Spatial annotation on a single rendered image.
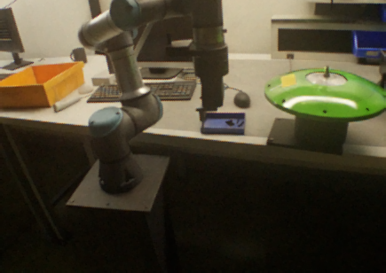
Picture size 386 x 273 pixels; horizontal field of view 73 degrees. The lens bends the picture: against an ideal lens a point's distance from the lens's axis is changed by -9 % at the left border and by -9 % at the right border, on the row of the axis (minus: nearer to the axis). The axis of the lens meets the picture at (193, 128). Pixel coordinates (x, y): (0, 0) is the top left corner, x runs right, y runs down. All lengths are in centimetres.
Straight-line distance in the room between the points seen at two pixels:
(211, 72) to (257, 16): 110
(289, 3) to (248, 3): 22
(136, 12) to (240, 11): 119
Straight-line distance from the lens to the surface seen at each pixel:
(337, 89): 71
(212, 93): 60
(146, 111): 78
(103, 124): 71
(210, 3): 56
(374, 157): 82
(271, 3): 164
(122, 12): 54
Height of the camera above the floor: 135
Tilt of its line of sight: 29 degrees down
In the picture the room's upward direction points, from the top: 6 degrees counter-clockwise
